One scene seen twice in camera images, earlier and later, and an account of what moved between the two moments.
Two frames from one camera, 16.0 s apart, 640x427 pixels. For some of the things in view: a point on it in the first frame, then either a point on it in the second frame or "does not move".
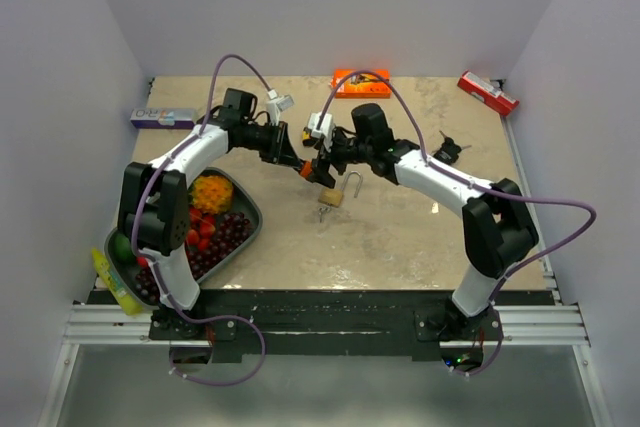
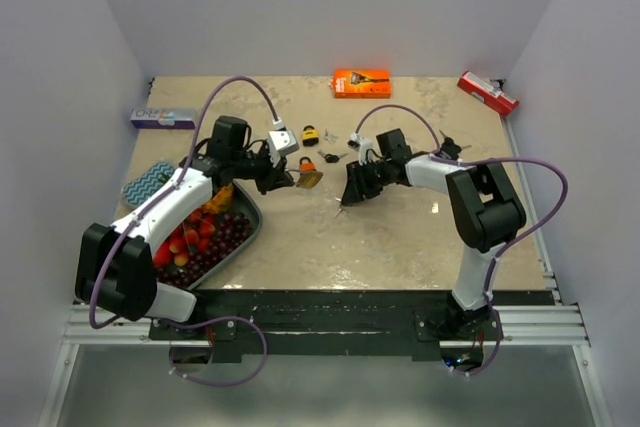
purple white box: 162,118 does not move
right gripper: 322,175 to 358,189
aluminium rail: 129,325 does not move
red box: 499,101 does not move
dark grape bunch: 233,229 does not move
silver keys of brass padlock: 322,209 to 339,212
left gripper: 280,150 to 275,178
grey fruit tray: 222,219 does not move
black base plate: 313,326 does not move
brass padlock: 334,196 to 309,179
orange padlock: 306,169 does not move
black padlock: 449,151 does not move
